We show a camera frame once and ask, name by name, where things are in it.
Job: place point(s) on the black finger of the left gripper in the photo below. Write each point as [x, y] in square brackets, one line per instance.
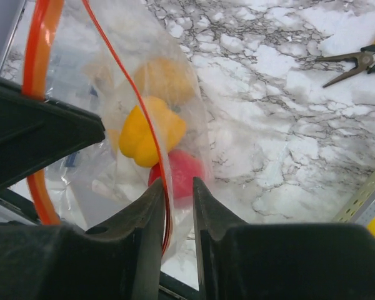
[35, 134]

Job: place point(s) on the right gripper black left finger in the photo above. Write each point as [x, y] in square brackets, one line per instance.
[119, 258]

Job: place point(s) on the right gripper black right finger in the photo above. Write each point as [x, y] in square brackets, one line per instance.
[238, 260]

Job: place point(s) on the clear zip bag orange zipper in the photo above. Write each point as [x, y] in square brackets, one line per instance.
[140, 130]

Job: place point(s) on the red toy apple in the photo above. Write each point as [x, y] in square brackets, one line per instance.
[184, 167]

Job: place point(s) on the green perforated plastic basket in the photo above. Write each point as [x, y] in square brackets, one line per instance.
[360, 208]

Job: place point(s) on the orange yellow toy fruit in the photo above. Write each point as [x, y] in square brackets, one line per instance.
[170, 80]

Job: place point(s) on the clear plastic box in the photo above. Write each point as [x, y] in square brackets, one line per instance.
[66, 82]

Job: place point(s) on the yellow black needle-nose pliers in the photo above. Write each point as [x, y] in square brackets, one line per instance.
[363, 61]

